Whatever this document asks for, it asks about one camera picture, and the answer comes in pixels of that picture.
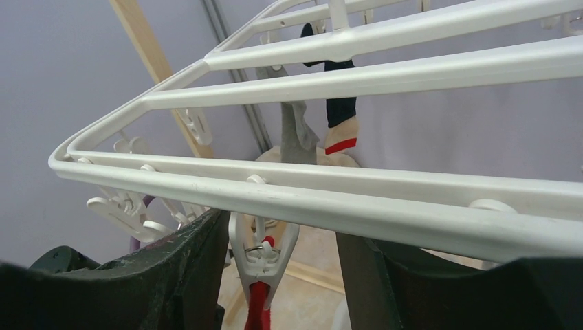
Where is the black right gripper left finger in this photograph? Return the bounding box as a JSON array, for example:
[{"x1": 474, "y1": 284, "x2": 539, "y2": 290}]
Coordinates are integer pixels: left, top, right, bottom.
[{"x1": 1, "y1": 209, "x2": 230, "y2": 329}]

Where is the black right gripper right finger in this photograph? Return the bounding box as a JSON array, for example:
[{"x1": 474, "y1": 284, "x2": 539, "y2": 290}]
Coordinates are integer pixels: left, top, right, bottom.
[{"x1": 336, "y1": 233, "x2": 582, "y2": 329}]

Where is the white plastic sock hanger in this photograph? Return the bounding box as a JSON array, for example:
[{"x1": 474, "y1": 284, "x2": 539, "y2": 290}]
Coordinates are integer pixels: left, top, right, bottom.
[{"x1": 48, "y1": 1, "x2": 582, "y2": 284}]

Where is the red plain sock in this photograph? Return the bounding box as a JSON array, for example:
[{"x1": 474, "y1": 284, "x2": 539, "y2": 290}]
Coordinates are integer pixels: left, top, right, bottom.
[{"x1": 241, "y1": 236, "x2": 278, "y2": 330}]

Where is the white grey sock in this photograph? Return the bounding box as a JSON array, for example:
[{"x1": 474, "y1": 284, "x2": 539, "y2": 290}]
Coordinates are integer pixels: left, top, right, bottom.
[{"x1": 254, "y1": 65, "x2": 320, "y2": 166}]

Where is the navy red sock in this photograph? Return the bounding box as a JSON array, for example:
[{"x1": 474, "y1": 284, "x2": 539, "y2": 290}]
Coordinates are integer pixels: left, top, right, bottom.
[{"x1": 300, "y1": 23, "x2": 360, "y2": 155}]

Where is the beige crumpled cloth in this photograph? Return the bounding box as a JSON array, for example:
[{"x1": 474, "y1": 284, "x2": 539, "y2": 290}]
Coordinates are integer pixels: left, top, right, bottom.
[{"x1": 256, "y1": 146, "x2": 360, "y2": 167}]

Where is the wooden drying rack frame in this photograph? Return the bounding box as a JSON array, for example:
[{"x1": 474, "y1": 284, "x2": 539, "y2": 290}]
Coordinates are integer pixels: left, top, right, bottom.
[{"x1": 108, "y1": 0, "x2": 347, "y2": 330}]

